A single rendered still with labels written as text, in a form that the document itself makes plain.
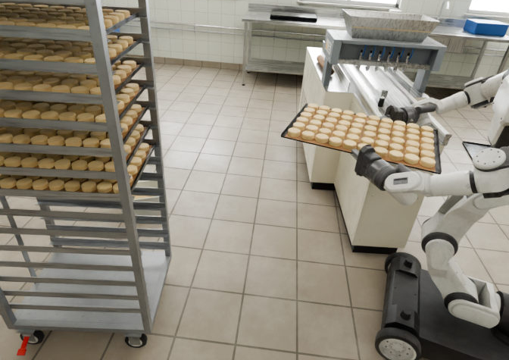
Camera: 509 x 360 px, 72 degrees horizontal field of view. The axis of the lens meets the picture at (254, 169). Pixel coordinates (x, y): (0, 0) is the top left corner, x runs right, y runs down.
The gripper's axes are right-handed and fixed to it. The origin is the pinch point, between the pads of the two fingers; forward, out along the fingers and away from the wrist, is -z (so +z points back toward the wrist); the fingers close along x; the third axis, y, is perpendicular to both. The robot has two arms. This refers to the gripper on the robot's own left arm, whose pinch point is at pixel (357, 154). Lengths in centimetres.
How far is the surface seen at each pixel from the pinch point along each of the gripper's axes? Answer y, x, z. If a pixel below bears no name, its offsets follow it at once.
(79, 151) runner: 95, 5, -22
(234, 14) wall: -107, -19, -431
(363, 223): -47, -72, -31
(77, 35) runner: 89, 41, -19
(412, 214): -72, -63, -20
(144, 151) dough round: 73, -12, -47
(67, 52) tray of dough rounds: 93, 33, -34
